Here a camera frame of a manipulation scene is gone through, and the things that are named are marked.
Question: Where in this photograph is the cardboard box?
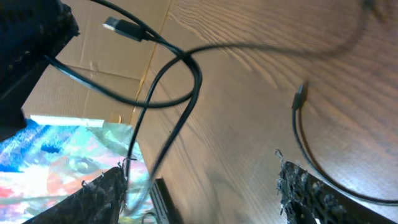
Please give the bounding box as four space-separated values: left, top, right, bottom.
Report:
22 0 154 124

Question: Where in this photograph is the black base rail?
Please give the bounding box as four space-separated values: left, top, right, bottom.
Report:
149 178 183 224

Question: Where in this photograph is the black cable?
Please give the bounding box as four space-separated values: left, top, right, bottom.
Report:
43 0 377 215
290 80 398 208

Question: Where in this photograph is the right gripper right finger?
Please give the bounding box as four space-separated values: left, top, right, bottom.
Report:
275 149 394 224

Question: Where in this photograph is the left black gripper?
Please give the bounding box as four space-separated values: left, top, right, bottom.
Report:
1 0 78 137

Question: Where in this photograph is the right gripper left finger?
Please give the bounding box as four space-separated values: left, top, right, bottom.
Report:
24 167 127 224

